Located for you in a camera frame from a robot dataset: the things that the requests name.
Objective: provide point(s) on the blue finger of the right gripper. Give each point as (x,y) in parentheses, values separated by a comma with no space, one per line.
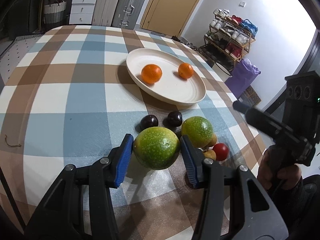
(278,131)

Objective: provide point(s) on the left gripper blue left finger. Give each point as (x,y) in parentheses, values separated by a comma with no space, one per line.
(78,204)

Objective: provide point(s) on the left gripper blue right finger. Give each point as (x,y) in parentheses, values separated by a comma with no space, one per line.
(253,215)

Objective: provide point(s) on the red tomato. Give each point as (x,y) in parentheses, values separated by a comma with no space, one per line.
(221,151)

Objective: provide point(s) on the brown longan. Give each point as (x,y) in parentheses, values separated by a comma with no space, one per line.
(209,153)
(212,142)

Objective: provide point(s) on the yellow passion fruit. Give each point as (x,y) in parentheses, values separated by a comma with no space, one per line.
(199,131)

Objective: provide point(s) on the dark plum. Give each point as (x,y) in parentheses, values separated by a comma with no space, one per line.
(148,121)
(173,120)

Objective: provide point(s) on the small orange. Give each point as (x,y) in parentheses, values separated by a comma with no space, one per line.
(185,71)

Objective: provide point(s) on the green passion fruit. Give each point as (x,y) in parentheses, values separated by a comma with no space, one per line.
(156,148)

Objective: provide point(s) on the large orange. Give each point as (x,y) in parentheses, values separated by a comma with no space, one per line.
(151,74)

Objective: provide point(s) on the person's right hand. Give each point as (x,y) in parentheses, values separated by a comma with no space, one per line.
(291,174)

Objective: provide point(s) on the purple bag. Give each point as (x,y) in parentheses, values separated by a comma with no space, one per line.
(243,74)

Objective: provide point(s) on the wooden shoe rack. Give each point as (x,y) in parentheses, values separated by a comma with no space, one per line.
(228,40)

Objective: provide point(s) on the cream round plate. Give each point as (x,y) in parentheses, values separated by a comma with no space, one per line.
(171,88)

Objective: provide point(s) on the checkered tablecloth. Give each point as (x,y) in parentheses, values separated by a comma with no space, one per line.
(70,100)

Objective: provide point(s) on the wooden door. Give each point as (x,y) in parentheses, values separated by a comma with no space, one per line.
(168,17)

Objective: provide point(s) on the silver suitcase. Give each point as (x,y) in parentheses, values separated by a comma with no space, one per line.
(126,13)

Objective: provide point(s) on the woven laundry basket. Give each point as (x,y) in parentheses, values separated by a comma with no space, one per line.
(55,12)

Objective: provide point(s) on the beige suitcase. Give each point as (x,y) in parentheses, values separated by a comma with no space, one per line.
(104,12)

